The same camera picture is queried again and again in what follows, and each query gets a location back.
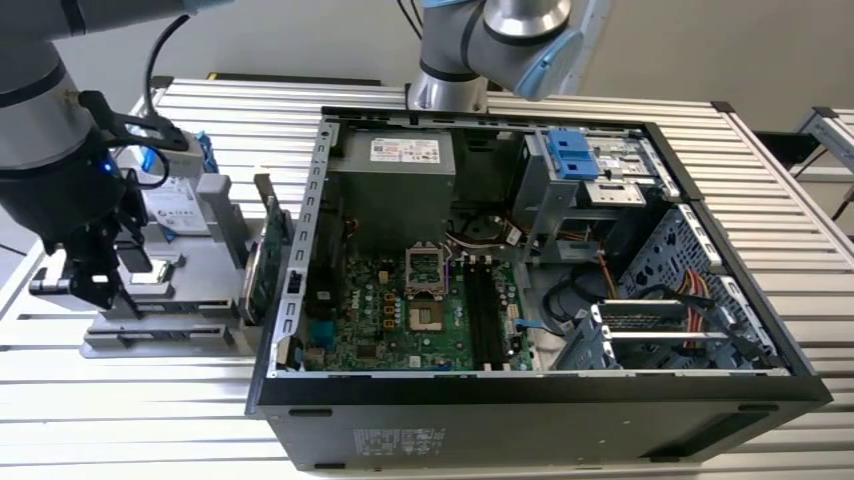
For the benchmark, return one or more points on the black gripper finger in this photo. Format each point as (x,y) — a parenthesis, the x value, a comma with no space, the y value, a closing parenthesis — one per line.
(90,290)
(134,257)

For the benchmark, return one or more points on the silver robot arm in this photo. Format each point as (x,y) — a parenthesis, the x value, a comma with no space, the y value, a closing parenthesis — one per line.
(27,100)

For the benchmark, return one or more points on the black RAM slot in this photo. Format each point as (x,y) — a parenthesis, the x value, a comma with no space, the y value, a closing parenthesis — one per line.
(496,315)
(477,310)

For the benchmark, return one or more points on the silver CPU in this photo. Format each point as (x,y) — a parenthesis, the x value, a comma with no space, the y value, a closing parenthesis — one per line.
(164,274)

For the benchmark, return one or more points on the grey parts rack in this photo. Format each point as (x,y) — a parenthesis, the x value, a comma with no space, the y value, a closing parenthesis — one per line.
(201,280)

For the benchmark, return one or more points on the hard disk in blue carrier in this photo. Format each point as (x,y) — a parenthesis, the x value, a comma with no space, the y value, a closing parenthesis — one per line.
(177,210)

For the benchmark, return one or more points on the green graphics card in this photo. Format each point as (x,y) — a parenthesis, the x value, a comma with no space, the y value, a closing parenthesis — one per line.
(268,260)

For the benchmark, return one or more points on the green motherboard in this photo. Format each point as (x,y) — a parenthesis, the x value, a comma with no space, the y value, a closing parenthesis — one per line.
(374,345)

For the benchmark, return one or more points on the grey power supply unit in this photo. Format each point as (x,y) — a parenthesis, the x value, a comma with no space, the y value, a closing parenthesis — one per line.
(394,200)

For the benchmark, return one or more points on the CPU socket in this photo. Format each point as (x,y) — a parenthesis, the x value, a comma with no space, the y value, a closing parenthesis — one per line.
(428,315)

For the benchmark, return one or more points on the black cooler fan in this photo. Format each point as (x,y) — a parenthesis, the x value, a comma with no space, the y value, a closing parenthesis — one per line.
(477,227)

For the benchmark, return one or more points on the blue plastic drive latch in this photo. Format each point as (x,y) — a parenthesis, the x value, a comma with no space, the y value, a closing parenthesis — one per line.
(571,155)

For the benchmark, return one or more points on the black open PC case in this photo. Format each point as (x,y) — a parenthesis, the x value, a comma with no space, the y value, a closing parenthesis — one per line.
(535,430)

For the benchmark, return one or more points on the silver metal drive bay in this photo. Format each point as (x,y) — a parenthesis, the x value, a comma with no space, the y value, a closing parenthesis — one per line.
(615,195)

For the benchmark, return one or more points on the grey perforated disk bay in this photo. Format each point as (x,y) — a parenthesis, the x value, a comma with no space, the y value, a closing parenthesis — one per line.
(641,312)

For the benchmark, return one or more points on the aluminium side table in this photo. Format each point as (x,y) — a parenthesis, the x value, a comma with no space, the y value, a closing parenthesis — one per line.
(828,125)

